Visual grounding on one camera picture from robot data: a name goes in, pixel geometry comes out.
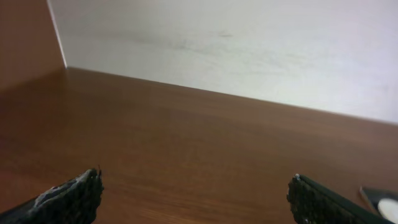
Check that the black smartphone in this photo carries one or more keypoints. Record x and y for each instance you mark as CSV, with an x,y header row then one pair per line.
x,y
383,202

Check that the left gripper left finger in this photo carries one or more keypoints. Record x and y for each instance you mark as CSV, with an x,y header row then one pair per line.
x,y
73,202

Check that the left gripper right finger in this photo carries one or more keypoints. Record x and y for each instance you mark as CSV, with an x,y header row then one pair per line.
x,y
310,202

